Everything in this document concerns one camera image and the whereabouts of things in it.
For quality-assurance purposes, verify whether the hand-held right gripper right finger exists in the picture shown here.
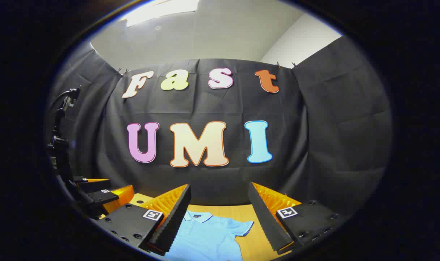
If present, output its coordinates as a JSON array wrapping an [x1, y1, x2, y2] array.
[[248, 182, 345, 254]]

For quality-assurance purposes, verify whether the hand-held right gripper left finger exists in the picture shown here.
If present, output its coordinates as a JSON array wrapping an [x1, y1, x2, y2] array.
[[91, 184, 191, 256]]

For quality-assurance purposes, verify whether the light blue T-shirt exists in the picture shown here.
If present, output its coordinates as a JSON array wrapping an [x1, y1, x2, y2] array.
[[165, 211, 255, 261]]

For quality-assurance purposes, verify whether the ceiling light panel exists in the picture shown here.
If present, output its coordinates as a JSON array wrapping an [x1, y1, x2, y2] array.
[[120, 0, 200, 28]]

